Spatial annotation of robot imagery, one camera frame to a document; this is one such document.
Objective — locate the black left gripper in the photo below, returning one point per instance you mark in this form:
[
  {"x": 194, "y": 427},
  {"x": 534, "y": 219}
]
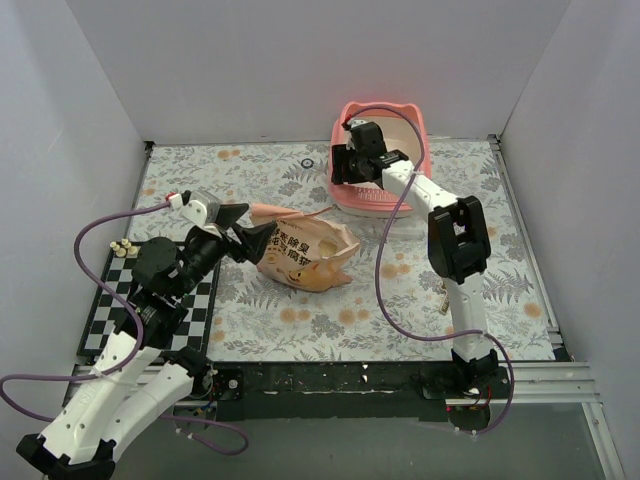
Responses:
[{"x": 228, "y": 239}]

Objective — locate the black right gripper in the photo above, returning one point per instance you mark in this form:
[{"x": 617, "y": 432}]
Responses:
[{"x": 339, "y": 165}]

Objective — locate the orange cat litter bag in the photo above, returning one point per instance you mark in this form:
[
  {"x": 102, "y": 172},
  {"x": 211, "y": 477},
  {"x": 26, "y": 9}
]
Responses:
[{"x": 306, "y": 251}]

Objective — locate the pink cat litter box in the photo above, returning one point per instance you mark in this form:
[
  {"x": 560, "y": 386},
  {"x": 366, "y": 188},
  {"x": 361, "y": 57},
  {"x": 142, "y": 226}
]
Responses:
[{"x": 368, "y": 199}]

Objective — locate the clear plastic litter scoop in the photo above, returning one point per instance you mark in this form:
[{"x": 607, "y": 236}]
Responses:
[{"x": 407, "y": 228}]

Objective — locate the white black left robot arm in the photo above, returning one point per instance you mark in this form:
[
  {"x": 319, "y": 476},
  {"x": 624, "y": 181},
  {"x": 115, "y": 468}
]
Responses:
[{"x": 107, "y": 412}]

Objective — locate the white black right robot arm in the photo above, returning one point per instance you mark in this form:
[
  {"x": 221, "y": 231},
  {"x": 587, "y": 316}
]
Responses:
[{"x": 458, "y": 246}]

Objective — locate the cream chess pieces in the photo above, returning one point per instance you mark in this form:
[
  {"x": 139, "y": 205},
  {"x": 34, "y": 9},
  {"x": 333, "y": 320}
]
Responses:
[{"x": 123, "y": 248}]

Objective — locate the floral patterned table mat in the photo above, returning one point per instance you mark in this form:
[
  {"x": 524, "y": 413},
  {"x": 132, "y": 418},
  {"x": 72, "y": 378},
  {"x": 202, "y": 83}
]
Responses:
[{"x": 389, "y": 311}]

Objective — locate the black white chessboard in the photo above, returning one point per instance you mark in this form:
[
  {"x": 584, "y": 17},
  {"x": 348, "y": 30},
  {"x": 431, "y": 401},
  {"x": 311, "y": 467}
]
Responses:
[{"x": 194, "y": 331}]

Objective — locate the small brown label strip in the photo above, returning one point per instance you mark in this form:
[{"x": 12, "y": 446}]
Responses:
[{"x": 445, "y": 301}]

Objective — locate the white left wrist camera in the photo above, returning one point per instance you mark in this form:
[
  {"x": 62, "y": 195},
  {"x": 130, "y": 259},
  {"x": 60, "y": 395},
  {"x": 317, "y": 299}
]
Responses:
[{"x": 199, "y": 207}]

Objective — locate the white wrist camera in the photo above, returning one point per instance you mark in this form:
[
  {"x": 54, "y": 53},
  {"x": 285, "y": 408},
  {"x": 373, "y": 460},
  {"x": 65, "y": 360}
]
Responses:
[
  {"x": 199, "y": 207},
  {"x": 356, "y": 126}
]

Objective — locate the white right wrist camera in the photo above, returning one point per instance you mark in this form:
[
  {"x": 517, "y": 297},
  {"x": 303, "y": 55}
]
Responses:
[{"x": 356, "y": 126}]

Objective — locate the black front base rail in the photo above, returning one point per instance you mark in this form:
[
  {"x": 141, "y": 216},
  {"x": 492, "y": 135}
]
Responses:
[{"x": 330, "y": 390}]

